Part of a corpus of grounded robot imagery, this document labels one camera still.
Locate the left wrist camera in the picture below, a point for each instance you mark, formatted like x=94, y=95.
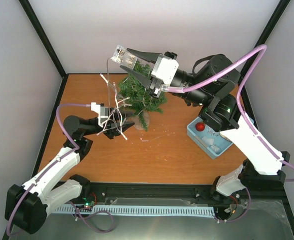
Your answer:
x=102, y=111

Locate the left back frame post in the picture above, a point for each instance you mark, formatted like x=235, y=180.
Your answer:
x=30, y=13

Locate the light blue plastic basket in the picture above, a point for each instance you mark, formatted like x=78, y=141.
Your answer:
x=215, y=144

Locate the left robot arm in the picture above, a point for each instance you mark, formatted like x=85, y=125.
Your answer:
x=28, y=205

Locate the light blue cable duct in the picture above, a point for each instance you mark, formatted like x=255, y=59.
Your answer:
x=152, y=211

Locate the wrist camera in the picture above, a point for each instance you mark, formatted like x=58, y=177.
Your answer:
x=102, y=111
x=165, y=69

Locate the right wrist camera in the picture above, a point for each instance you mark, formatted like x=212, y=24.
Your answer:
x=165, y=69

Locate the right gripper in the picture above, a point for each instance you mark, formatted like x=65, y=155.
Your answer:
x=153, y=83

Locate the small green christmas tree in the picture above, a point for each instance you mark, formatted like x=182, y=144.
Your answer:
x=139, y=101

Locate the frame post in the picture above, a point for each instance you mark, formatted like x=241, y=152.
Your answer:
x=30, y=13
x=268, y=29

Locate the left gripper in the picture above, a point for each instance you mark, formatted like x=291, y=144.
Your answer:
x=112, y=126

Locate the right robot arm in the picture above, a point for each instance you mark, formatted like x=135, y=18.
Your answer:
x=211, y=89

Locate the small circuit board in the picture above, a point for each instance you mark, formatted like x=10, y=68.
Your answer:
x=88, y=205

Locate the right back frame post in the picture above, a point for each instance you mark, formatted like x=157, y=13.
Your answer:
x=268, y=29

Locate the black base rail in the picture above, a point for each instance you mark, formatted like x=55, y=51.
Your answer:
x=199, y=194

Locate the red bauble ornament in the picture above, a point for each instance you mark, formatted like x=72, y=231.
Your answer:
x=200, y=126

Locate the clear battery box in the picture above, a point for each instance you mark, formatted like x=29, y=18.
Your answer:
x=124, y=58

